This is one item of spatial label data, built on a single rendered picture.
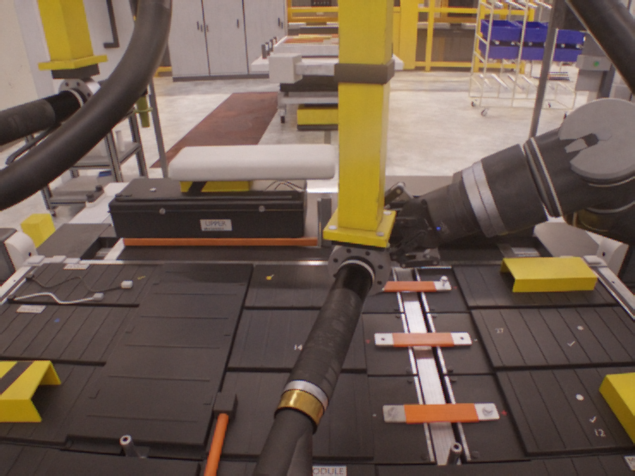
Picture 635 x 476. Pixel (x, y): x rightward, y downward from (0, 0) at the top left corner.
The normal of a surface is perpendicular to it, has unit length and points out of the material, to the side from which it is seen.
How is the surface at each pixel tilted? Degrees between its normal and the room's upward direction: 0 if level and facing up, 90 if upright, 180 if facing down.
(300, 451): 31
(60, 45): 90
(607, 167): 55
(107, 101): 60
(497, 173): 46
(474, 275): 0
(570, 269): 0
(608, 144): 50
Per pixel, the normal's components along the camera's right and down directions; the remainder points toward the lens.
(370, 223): -0.29, 0.48
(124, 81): 0.40, -0.10
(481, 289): -0.02, -0.87
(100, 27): 0.39, 0.45
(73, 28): 0.96, 0.12
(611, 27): -0.66, 0.34
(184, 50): -0.03, 0.50
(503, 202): -0.40, 0.26
